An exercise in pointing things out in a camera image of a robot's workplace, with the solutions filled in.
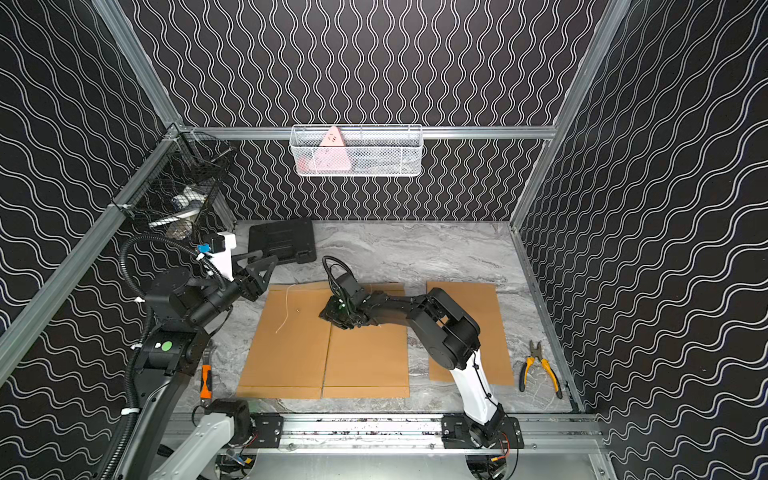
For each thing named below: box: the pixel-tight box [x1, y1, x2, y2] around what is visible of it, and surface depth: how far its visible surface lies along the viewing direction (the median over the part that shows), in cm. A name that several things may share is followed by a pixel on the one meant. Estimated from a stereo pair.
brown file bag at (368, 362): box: [322, 283, 410, 399], surface depth 86 cm
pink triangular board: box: [308, 126, 351, 171], surface depth 92 cm
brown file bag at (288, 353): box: [238, 282, 332, 399], surface depth 91 cm
